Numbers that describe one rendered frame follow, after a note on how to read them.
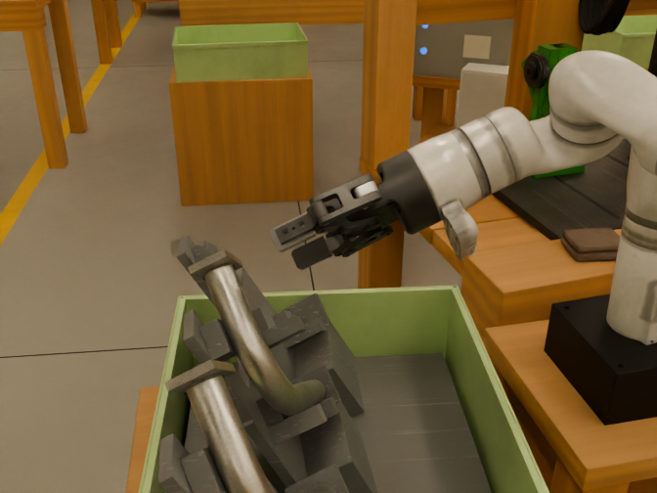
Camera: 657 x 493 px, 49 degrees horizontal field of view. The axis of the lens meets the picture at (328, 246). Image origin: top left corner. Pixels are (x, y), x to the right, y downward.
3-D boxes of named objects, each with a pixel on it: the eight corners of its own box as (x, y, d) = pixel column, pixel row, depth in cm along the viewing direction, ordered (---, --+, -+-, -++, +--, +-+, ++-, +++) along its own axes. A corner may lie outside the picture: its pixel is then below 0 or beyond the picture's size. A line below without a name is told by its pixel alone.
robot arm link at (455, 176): (459, 245, 63) (524, 213, 62) (403, 135, 65) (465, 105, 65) (458, 264, 71) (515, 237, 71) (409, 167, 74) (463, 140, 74)
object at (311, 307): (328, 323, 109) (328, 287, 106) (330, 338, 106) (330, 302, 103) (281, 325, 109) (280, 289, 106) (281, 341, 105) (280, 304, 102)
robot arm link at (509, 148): (465, 169, 75) (452, 113, 68) (602, 104, 74) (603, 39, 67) (496, 218, 71) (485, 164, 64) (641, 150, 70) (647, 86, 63)
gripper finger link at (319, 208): (327, 207, 65) (277, 232, 66) (321, 199, 62) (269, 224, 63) (333, 222, 65) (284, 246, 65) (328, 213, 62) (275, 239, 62)
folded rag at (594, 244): (611, 240, 135) (614, 225, 133) (631, 261, 128) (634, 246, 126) (558, 242, 134) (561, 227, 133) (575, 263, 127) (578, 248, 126)
